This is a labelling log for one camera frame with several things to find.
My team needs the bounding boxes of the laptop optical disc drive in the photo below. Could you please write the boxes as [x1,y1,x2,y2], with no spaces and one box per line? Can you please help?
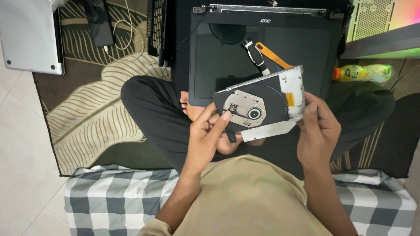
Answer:
[212,65,306,143]

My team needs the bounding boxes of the yellow drink bottle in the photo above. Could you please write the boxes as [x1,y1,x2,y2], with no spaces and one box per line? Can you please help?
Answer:
[332,64,393,83]

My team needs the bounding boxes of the thin black wire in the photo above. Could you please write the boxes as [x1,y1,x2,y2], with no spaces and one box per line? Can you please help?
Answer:
[162,15,205,80]

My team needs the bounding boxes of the black laptop screen panel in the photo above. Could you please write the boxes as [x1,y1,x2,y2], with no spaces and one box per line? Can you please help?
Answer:
[188,5,345,107]

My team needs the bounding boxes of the silver closed laptop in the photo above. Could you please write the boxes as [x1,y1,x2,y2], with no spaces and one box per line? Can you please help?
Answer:
[0,0,65,75]

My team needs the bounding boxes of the black laptop keyboard base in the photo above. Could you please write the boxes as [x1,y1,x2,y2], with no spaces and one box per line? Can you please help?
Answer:
[147,0,175,68]

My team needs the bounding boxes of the person's right hand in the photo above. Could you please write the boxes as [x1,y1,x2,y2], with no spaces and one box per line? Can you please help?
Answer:
[296,92,342,172]

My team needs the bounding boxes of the person's right foot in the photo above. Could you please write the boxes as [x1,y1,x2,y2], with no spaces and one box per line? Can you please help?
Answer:
[179,91,211,122]

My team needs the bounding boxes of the person's beige shirt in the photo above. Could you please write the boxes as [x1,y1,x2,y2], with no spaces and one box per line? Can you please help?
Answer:
[137,154,333,236]

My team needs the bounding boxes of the person's black trousers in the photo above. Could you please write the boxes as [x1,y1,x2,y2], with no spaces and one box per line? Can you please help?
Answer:
[120,75,396,181]

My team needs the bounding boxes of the black white handled screwdriver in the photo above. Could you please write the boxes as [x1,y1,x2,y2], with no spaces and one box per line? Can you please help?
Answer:
[241,37,271,76]

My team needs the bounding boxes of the white charging cable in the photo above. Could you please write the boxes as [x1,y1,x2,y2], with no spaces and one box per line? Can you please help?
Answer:
[104,0,145,62]

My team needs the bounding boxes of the grey white checkered mattress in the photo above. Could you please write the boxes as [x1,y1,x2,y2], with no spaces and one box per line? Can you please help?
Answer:
[64,165,417,236]

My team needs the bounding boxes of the orange plastic pry tool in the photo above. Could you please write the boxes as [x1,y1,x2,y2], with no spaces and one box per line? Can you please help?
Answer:
[255,42,294,70]

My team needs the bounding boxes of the leaf patterned rug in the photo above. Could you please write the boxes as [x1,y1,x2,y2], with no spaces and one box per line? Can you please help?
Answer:
[32,0,420,179]

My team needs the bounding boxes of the white perforated computer case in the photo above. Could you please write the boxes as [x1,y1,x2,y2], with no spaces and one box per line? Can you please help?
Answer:
[339,0,420,60]

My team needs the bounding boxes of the person's left hand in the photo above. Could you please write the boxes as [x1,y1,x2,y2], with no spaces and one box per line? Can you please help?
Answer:
[183,102,232,176]

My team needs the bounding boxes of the black power adapter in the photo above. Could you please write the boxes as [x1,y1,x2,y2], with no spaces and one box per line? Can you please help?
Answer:
[83,0,115,48]

